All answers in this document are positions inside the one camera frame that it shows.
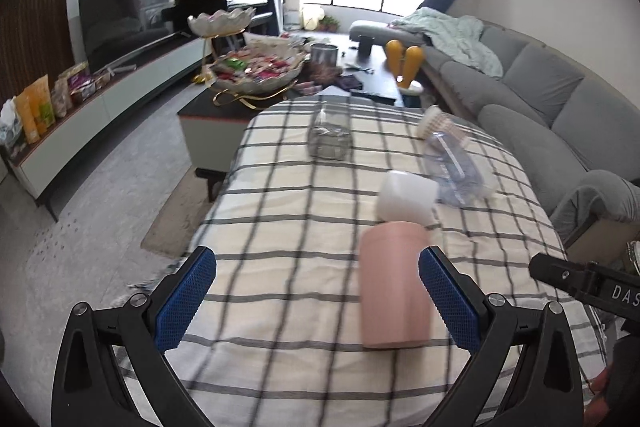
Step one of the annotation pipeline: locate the pink plastic cup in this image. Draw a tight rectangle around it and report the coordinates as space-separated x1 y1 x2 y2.
358 221 434 349

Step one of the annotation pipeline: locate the white plastic cup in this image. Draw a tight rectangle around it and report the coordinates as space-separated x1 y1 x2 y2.
375 170 439 227

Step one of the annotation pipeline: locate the checkered paper cup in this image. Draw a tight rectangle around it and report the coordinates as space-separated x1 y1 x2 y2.
416 105 470 146

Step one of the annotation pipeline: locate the person's hand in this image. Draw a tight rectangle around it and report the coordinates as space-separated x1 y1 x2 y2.
584 367 610 427

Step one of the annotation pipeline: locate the dark coffee table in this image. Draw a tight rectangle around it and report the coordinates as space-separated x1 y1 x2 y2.
177 31 402 203

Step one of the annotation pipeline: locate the white tv cabinet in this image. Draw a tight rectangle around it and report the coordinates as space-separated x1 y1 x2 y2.
9 36 210 208

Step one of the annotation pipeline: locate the clear plastic bottle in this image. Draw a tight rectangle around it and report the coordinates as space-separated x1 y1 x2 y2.
423 132 498 207

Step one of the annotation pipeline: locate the orange snack bag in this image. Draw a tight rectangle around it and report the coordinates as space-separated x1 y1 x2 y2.
14 75 55 145

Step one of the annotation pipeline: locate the grey sectional sofa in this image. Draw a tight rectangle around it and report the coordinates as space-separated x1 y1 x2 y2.
349 20 639 246

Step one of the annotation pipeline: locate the clear glass mug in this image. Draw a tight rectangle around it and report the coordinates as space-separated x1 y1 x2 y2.
307 101 352 160

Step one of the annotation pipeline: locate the two tier candy bowl stand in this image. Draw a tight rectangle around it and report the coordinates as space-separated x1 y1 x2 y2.
188 8 307 108

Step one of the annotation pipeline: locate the black flat screen television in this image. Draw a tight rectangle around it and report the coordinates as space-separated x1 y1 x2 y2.
78 0 184 72

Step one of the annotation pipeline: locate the black remote control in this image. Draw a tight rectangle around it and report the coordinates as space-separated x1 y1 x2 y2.
349 90 396 106

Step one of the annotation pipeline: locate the glass jar with nuts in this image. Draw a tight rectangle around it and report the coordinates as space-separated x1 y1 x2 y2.
309 42 338 74

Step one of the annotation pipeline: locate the white air purifier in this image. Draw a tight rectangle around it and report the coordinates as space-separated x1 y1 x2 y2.
283 0 302 30

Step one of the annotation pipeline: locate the light green blanket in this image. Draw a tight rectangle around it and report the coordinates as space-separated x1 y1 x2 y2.
392 8 503 78

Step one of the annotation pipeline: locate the black cylinder speaker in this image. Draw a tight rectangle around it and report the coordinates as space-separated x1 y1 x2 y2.
357 36 374 60

